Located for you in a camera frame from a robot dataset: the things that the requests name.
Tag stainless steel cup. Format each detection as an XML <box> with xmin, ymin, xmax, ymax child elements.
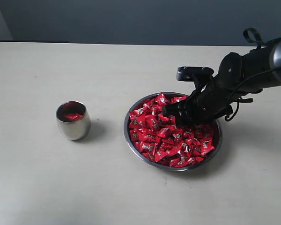
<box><xmin>56</xmin><ymin>101</ymin><xmax>91</xmax><ymax>141</ymax></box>

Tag metal bowl of red candies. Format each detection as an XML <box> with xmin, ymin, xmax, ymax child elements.
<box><xmin>123</xmin><ymin>91</ymin><xmax>223</xmax><ymax>172</ymax></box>

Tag candies inside cup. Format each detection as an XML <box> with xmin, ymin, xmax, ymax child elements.
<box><xmin>57</xmin><ymin>101</ymin><xmax>85</xmax><ymax>122</ymax></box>

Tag black cable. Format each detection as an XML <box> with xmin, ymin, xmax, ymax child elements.
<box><xmin>224</xmin><ymin>67</ymin><xmax>281</xmax><ymax>122</ymax></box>

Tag pile of red candies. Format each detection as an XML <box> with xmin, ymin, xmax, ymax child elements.
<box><xmin>128</xmin><ymin>92</ymin><xmax>215</xmax><ymax>167</ymax></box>

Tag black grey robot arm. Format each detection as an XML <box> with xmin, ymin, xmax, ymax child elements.
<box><xmin>163</xmin><ymin>28</ymin><xmax>281</xmax><ymax>125</ymax></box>

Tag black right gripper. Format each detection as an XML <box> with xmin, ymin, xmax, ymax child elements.
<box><xmin>162</xmin><ymin>86</ymin><xmax>233</xmax><ymax>128</ymax></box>

